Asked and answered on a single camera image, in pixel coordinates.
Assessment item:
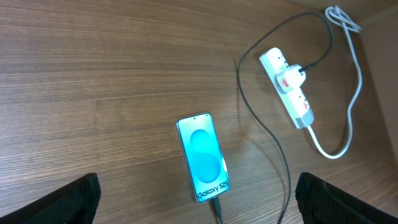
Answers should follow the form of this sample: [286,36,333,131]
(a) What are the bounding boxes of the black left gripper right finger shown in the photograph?
[295,172,397,223]

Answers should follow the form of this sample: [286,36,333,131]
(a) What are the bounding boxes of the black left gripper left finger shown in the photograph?
[1,173,101,224]

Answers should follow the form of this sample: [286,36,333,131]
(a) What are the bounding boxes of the black usb charging cable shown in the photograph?
[211,11,335,224]

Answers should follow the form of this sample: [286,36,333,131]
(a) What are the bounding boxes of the turquoise screen smartphone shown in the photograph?
[176,113,231,203]

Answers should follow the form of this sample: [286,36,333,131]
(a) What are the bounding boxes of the white usb charger plug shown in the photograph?
[276,65,306,93]

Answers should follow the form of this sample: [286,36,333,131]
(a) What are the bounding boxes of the white power strip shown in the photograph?
[259,47,314,129]

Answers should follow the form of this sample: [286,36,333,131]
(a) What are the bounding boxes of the white power strip cord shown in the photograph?
[306,5,364,160]

